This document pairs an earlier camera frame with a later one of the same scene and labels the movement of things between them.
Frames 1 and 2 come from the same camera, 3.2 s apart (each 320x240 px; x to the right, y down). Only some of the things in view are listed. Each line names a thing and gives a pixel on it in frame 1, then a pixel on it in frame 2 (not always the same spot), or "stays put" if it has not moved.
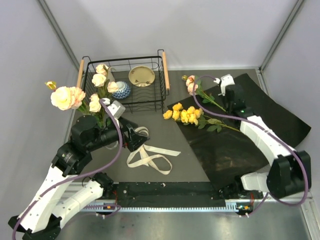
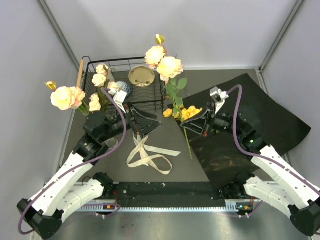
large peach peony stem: [66, 98] stays put
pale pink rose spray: [100, 80] stays put
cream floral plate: [141, 76] stays put
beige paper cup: [110, 75] stays put
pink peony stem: [208, 99] → [168, 69]
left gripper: [135, 140] → [148, 124]
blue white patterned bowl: [124, 91] stays put
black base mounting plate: [167, 194] stays put
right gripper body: [227, 109] → [218, 122]
